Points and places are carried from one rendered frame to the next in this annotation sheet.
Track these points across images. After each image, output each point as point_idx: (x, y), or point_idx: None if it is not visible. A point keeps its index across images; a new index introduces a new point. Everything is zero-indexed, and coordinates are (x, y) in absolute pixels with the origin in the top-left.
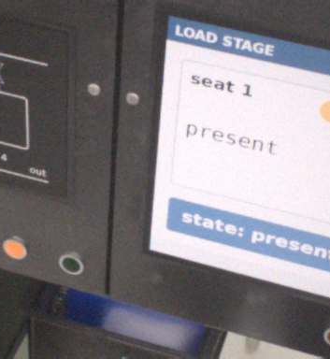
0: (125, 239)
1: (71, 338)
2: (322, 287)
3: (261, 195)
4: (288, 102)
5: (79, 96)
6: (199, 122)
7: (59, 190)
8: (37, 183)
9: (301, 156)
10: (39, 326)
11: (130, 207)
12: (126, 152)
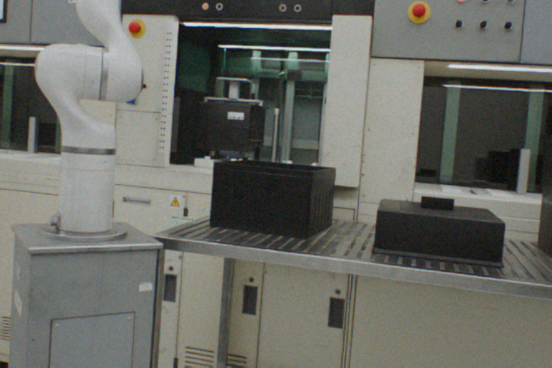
0: None
1: (212, 108)
2: None
3: None
4: None
5: None
6: None
7: None
8: None
9: None
10: (202, 107)
11: None
12: None
